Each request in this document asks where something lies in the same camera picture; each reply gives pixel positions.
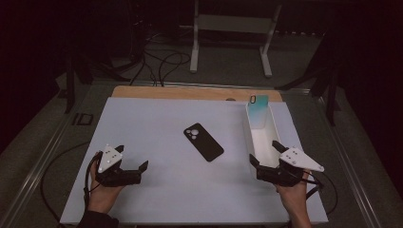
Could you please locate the teal phone case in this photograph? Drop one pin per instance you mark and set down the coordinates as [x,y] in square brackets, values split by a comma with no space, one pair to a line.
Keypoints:
[258,109]

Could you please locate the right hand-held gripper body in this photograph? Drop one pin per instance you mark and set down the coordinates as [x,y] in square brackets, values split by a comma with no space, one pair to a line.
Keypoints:
[297,160]

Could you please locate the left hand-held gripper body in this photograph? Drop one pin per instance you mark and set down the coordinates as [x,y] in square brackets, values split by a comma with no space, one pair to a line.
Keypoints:
[109,158]

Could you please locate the black floor bracket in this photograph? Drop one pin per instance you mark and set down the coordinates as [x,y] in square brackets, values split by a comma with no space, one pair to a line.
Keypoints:
[74,119]

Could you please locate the person's left hand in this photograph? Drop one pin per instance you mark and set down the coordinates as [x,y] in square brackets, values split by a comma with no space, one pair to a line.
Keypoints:
[101,196]

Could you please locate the person's right hand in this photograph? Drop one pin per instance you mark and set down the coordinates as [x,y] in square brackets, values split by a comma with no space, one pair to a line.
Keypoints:
[296,194]

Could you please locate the black phone case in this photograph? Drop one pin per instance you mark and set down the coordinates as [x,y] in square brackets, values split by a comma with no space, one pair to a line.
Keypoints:
[204,144]

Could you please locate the white table mat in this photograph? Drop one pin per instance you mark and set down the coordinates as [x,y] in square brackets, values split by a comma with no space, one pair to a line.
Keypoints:
[174,190]

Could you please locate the black tripod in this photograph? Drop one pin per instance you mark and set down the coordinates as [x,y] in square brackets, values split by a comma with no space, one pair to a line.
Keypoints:
[331,101]
[69,91]

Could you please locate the white metal stand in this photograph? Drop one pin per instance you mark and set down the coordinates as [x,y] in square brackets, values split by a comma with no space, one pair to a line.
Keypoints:
[234,23]

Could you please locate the white rectangular box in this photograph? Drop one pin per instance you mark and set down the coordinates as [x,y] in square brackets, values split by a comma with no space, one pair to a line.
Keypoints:
[264,142]

